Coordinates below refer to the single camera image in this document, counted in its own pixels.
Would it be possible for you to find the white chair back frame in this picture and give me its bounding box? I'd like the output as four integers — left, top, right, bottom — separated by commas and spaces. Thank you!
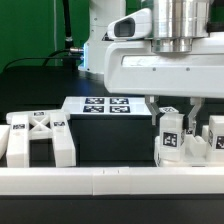
6, 109, 76, 168

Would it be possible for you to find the white marker base plate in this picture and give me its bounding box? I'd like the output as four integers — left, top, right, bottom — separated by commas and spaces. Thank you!
62, 97, 150, 116

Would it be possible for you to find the white chair seat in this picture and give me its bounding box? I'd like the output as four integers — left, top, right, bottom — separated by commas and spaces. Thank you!
154, 135, 224, 167

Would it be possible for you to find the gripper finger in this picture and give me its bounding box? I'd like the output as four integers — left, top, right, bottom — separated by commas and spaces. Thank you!
145, 95, 160, 125
187, 97, 204, 129

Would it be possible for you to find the white marker cube rear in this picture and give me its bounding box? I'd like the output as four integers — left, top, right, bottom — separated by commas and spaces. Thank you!
159, 106, 179, 113

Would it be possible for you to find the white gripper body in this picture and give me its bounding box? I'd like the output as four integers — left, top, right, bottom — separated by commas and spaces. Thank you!
104, 8, 224, 98

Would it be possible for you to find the black cable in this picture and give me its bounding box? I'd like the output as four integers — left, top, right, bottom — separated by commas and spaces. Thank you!
1, 47, 84, 73

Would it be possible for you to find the white front wall rail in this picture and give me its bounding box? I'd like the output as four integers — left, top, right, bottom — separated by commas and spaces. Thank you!
0, 167, 224, 195

